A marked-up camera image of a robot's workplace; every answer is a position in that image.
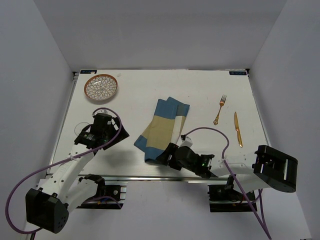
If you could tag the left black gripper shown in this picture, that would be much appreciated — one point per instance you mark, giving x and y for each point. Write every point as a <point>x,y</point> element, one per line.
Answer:
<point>124,134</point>

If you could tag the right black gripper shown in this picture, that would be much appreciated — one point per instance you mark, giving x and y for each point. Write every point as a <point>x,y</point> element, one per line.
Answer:
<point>163,157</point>

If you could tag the blue beige checked placemat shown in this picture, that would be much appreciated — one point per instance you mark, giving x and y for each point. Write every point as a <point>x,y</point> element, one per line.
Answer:
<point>166,126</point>

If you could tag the clear drinking glass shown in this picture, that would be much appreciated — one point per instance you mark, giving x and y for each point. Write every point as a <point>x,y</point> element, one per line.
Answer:
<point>79,127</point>

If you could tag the orange floral patterned plate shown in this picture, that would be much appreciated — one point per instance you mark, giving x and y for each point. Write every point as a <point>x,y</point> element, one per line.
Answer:
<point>101,87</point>

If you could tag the gold knife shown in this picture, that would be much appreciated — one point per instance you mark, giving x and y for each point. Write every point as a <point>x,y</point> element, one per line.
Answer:
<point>237,128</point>

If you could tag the gold fork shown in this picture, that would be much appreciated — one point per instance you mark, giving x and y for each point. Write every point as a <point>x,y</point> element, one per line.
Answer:
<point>221,104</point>

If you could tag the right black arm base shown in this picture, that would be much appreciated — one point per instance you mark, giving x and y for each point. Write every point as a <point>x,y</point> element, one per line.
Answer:
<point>223,200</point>

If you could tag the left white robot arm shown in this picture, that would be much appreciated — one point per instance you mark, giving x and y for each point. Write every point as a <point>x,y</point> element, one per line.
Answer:
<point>49,206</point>

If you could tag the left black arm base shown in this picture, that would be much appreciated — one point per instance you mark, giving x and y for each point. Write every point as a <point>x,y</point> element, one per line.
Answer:
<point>111,196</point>

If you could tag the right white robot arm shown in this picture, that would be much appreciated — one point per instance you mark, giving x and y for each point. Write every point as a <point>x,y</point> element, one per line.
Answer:
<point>264,168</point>

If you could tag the left blue corner label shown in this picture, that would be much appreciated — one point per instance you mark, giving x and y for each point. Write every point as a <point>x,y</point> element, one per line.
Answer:
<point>86,71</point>

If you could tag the blue corner label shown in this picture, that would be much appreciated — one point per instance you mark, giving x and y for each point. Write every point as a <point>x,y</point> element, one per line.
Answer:
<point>86,71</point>
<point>238,73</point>

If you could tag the right blue corner label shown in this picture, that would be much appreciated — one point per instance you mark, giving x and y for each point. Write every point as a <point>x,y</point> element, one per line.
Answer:
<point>238,73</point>

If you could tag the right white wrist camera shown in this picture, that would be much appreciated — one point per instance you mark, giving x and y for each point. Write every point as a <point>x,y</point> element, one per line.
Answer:
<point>186,141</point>

